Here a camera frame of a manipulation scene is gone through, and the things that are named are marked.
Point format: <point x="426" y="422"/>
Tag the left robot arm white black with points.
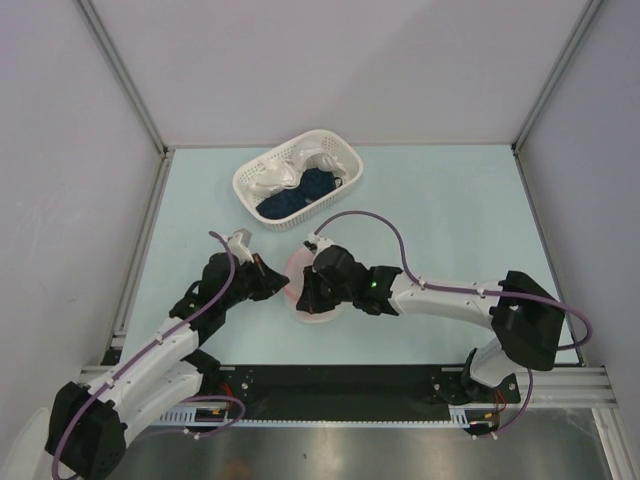
<point x="92" y="425"/>

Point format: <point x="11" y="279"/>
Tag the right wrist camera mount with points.
<point x="316" y="244"/>

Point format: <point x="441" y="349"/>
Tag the dark blue bra in basket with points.
<point x="314" y="185"/>

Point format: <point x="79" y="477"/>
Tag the right aluminium corner post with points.
<point x="568" y="52"/>

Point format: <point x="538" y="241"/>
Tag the aluminium corner post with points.
<point x="108" y="49"/>
<point x="568" y="52"/>

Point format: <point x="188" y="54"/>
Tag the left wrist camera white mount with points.
<point x="238" y="243"/>

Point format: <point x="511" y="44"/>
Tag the white bra in basket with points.
<point x="279" y="174"/>

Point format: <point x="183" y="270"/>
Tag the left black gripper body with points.
<point x="246" y="285"/>

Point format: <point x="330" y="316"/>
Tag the white plastic perforated basket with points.
<point x="334" y="144"/>

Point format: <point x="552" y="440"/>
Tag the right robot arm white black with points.
<point x="525" y="320"/>

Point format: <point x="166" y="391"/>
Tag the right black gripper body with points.
<point x="340" y="294"/>

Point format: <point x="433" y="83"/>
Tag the white object bottom left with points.
<point x="28" y="459"/>

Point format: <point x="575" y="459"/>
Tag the left aluminium corner post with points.
<point x="108" y="49"/>

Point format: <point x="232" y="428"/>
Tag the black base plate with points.
<point x="348" y="393"/>

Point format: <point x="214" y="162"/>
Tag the white cable duct strip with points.
<point x="185" y="417"/>

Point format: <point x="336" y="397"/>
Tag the pink mesh laundry bag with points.
<point x="293" y="290"/>

